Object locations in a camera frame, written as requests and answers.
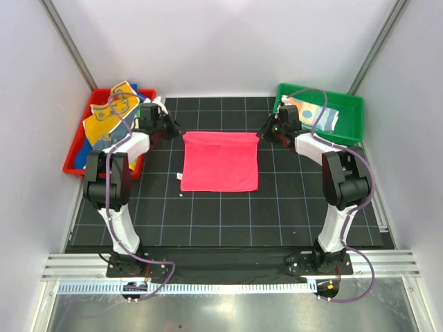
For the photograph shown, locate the polka dot striped towel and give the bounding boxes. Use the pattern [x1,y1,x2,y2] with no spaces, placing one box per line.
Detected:
[280,95,339,133]

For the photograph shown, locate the pink towel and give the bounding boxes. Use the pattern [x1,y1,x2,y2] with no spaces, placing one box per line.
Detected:
[181,131,259,192]

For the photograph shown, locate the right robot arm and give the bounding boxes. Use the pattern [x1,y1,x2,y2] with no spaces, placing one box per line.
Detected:
[257,105,374,274]

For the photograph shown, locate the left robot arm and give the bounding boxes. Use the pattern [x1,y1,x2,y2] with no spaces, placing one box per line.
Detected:
[83,98,184,277]

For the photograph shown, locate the green towel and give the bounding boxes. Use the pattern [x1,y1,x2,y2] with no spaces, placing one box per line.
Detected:
[134,104,142,120]

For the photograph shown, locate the yellow and blue towel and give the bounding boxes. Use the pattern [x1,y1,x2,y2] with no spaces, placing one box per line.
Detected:
[83,81,140,151]

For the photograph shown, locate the red plastic bin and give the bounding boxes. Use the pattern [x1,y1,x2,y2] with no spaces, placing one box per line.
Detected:
[62,88,156,181]

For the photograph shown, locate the green plastic bin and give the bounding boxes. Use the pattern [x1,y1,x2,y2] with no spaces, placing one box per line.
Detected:
[273,83,364,146]

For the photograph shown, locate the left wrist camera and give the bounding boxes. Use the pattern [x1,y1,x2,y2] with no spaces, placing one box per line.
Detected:
[152,96,169,114]

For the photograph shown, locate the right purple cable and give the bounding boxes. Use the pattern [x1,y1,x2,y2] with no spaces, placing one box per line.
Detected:
[285,88,377,304]

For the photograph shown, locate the purple cable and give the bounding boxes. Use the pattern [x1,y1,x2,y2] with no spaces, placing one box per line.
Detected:
[285,88,377,304]
[105,93,176,304]

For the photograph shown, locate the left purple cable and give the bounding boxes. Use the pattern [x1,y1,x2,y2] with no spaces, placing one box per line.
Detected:
[105,93,176,304]

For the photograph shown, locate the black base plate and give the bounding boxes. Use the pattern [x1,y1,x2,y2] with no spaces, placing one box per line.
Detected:
[106,246,353,285]

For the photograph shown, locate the left aluminium corner post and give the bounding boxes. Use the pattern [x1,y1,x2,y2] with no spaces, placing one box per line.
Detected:
[39,0,98,91]

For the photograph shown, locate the aluminium corner post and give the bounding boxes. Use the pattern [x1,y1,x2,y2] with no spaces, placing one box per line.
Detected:
[347,0,410,95]
[39,0,98,91]

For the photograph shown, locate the right aluminium corner post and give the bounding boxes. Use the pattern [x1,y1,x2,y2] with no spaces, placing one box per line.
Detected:
[347,0,410,95]

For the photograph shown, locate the slotted cable duct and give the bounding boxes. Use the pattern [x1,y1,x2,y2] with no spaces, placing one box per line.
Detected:
[57,280,317,296]

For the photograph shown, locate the aluminium frame rail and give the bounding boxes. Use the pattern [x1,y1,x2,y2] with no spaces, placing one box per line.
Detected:
[41,250,420,281]

